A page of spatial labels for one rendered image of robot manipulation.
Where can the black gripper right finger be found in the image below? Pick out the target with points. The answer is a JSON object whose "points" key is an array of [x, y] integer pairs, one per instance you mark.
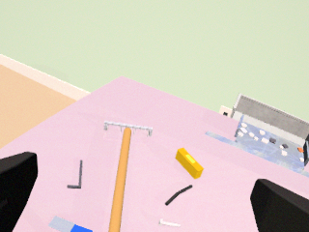
{"points": [[277, 209]]}

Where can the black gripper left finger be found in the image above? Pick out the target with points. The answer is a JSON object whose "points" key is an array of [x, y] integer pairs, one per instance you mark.
{"points": [[17, 177]]}

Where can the yellow rectangular block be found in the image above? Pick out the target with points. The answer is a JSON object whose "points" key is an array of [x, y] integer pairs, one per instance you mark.
{"points": [[189, 163]]}

